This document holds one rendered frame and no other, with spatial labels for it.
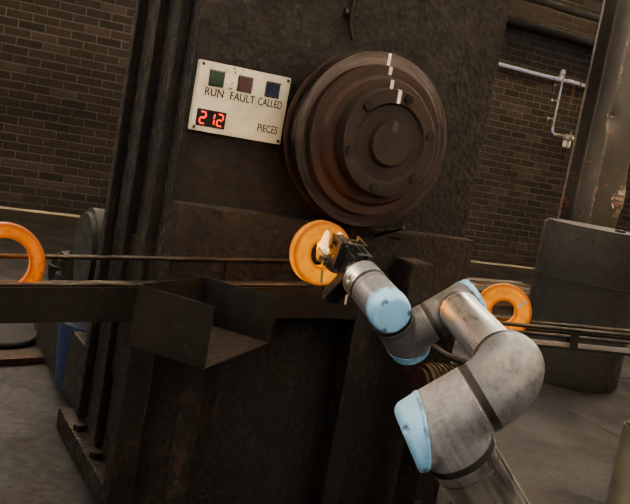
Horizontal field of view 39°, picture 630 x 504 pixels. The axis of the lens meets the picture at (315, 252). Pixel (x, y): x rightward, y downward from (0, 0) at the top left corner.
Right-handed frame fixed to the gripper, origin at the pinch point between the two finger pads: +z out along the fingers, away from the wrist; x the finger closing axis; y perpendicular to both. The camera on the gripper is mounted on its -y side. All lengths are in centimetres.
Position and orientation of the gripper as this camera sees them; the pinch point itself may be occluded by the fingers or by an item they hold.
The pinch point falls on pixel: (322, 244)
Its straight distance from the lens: 215.5
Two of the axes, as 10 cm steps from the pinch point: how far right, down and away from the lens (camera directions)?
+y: 3.0, -8.8, -3.6
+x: -8.8, -1.0, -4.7
